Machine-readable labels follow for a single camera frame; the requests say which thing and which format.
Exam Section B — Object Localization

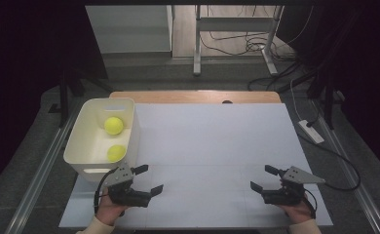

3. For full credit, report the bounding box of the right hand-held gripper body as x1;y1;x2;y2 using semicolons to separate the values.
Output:
260;165;326;207

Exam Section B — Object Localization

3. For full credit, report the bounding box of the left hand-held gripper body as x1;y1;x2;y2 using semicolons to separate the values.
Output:
101;165;152;209

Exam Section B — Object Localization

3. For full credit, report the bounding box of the yellow tennis ball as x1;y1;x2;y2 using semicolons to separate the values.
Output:
106;143;128;164
103;116;125;137

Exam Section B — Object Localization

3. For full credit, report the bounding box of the white plastic bin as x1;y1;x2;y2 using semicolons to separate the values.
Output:
62;97;141;183

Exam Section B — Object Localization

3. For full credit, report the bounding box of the person's right hand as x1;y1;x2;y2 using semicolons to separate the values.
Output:
280;200;314;225

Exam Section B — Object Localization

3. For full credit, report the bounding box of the person's left hand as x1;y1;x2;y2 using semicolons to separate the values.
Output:
95;194;129;227

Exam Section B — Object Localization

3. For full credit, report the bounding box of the white power strip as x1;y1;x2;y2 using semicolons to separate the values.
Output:
297;119;325;145

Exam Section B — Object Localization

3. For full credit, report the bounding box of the white table sheet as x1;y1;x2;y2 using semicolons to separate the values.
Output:
58;102;334;228

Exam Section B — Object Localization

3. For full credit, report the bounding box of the black metal stand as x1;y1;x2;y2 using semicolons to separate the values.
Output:
48;64;114;128
308;64;345;131

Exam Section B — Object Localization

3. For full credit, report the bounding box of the white cabinet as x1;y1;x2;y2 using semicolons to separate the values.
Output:
85;4;174;55

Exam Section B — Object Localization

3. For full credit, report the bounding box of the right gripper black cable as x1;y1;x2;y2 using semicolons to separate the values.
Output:
303;188;319;219

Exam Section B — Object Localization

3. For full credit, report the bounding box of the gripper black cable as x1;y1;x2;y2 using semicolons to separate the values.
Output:
303;188;319;219
94;167;119;215

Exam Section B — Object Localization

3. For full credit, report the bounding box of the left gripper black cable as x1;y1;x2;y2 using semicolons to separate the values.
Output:
94;167;119;215

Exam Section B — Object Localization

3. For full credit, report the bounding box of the black power cable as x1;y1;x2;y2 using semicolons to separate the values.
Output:
297;133;361;192

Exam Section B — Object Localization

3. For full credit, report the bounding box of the white cable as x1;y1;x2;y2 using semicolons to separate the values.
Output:
289;79;303;122

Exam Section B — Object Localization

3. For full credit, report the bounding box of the metal floor rail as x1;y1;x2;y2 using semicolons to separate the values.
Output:
4;106;82;234
311;100;380;234

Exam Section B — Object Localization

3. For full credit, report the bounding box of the tangle of floor cables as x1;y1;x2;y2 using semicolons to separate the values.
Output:
199;4;316;93

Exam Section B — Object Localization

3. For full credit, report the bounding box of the white metal desk frame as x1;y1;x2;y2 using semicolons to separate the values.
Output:
192;4;285;77

